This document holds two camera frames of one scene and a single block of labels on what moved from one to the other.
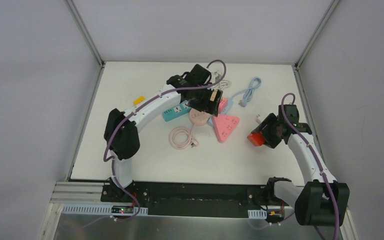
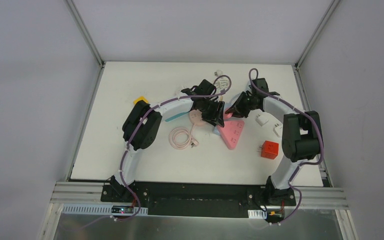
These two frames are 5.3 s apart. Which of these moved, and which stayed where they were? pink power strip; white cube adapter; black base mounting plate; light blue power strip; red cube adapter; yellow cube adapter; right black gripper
Moved: light blue power strip; red cube adapter; pink power strip; right black gripper; white cube adapter
Stayed: yellow cube adapter; black base mounting plate
